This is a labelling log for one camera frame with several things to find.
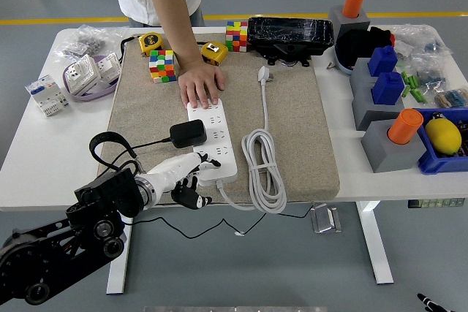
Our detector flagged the multicolour puzzle cube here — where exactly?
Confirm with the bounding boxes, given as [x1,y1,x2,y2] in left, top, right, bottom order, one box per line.
[224,20,249,53]
[148,50,179,85]

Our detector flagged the yellow tape measure black print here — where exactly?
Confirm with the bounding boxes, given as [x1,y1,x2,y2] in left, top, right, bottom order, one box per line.
[118,32,164,58]

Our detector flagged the clear bag blue parts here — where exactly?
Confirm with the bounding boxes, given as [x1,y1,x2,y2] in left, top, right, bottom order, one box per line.
[412,54,449,90]

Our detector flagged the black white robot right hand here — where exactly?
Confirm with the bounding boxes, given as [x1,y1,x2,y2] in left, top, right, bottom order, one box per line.
[416,292,445,312]

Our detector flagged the white wall socket panel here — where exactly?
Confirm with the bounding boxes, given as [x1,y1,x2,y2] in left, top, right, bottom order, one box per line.
[95,52,121,85]
[64,53,102,94]

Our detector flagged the black fabric-covered device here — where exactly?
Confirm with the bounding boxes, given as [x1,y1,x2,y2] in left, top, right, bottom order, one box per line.
[334,26,396,76]

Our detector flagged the yellow tape measure silver clip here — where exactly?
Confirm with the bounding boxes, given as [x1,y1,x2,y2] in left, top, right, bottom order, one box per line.
[200,41,230,67]

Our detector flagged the white circuit breaker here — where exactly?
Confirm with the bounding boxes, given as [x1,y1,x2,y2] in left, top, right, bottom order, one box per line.
[24,74,71,118]

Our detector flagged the table control panel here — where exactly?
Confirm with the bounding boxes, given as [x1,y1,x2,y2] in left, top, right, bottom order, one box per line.
[407,198,465,210]

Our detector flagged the white power strip cable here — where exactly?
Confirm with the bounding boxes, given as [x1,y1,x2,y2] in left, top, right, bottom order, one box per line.
[216,65,288,214]

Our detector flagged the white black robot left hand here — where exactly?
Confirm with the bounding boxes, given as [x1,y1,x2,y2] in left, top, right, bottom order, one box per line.
[144,153,222,210]

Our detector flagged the clear bag of screws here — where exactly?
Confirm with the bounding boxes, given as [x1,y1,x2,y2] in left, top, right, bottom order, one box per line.
[53,23,131,60]

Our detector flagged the person's hand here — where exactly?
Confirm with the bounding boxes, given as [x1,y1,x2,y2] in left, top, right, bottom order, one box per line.
[178,59,227,110]

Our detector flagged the grey block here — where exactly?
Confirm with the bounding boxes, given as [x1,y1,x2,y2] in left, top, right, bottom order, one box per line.
[351,77,416,131]
[361,121,428,174]
[350,58,377,88]
[328,4,371,41]

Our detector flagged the yellow lemon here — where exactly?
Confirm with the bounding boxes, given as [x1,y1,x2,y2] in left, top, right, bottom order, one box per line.
[425,118,462,155]

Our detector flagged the blue block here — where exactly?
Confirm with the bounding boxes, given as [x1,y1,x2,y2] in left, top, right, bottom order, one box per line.
[367,45,399,77]
[371,71,406,105]

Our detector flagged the white table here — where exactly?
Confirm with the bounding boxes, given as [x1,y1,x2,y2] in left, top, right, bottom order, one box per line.
[0,26,468,295]

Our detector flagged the clear bag of parts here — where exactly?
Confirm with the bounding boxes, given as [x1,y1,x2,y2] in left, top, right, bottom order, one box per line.
[393,23,454,58]

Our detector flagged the black film-wrapped box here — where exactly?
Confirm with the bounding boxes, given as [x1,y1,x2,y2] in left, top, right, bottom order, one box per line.
[246,16,336,68]

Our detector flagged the clear bag coloured connectors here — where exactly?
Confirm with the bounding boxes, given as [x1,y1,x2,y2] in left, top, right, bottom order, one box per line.
[434,87,468,109]

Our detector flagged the silver metal bracket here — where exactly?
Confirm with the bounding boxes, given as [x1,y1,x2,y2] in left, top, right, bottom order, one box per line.
[310,204,343,235]

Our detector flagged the blue plastic bin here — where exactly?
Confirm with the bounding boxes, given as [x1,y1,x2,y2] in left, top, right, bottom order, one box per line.
[412,107,468,176]

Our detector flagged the grey-brown mat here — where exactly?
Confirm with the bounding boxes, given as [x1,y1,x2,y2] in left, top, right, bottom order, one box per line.
[97,31,341,206]

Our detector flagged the orange cylinder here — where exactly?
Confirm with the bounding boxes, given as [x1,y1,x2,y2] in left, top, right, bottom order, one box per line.
[388,108,424,145]
[341,0,366,19]

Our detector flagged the thin black adapter cord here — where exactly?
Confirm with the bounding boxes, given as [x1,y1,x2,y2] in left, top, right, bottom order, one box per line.
[124,137,325,239]

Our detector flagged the white power strip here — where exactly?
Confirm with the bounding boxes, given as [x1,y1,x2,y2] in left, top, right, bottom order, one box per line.
[186,102,238,187]

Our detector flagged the purple band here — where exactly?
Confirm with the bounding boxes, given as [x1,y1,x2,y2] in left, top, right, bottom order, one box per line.
[62,54,121,103]

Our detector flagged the black power adapter plug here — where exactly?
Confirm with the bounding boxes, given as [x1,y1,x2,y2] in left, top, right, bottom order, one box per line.
[169,119,208,149]

